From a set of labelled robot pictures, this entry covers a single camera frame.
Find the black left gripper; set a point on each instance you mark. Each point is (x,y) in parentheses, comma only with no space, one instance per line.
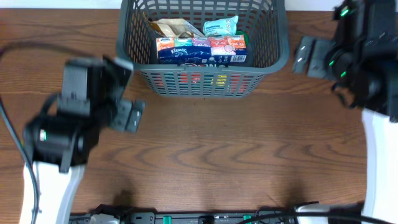
(132,113)

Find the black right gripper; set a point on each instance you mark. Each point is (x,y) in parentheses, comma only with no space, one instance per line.
(319,50)

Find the green Nescafe coffee bag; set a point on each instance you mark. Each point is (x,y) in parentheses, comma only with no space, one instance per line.
(205,65)

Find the green lid jar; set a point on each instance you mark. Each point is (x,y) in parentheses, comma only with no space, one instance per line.
(244,35)

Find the Kleenex tissue multipack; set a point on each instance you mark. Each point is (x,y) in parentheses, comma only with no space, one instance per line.
(222,50)

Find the beige paper pouch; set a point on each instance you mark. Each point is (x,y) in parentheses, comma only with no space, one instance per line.
(179,28)

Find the teal packet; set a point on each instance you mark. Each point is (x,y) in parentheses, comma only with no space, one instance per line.
(221,27)

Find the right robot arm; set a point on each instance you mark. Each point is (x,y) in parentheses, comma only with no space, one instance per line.
(361,61)

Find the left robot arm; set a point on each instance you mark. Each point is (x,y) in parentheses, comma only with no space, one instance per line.
(58,140)

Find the grey plastic basket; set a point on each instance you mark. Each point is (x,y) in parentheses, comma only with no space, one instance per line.
(264,24)

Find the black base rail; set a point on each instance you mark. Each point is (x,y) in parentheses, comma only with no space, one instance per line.
(111,214)

